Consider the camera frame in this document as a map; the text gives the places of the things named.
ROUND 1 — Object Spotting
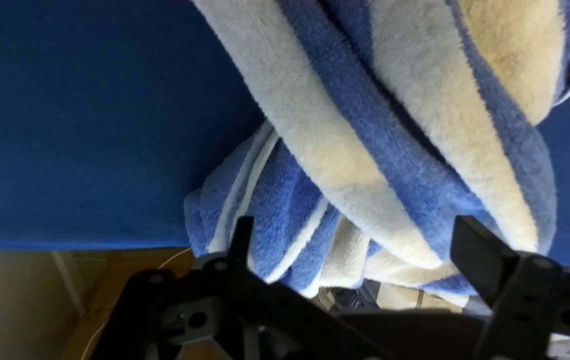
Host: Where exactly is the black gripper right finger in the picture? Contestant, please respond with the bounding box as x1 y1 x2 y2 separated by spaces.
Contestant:
447 215 562 360

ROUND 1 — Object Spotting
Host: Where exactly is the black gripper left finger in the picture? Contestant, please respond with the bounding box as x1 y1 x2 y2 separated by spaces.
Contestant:
92 215 280 360

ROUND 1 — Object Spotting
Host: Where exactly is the blue ironing board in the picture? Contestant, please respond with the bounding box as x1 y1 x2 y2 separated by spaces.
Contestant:
0 0 570 271

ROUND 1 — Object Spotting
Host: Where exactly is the blue white striped towel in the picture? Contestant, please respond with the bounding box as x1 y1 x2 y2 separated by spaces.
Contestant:
181 0 570 310

